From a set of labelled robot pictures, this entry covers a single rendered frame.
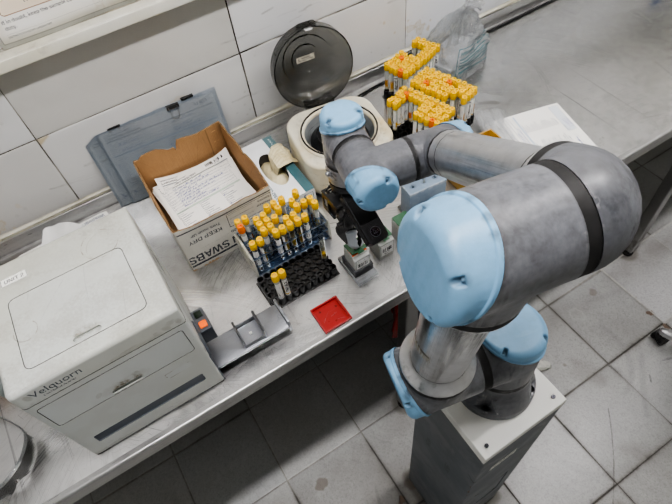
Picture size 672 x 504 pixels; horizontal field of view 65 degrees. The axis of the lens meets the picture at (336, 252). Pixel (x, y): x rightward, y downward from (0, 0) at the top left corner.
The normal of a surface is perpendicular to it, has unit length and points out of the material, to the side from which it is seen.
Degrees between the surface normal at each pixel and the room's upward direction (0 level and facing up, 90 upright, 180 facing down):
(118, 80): 90
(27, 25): 93
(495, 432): 1
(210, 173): 2
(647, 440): 0
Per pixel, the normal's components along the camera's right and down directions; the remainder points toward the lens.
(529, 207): -0.03, -0.45
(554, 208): 0.05, -0.25
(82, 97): 0.53, 0.66
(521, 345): 0.03, -0.64
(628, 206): 0.50, -0.08
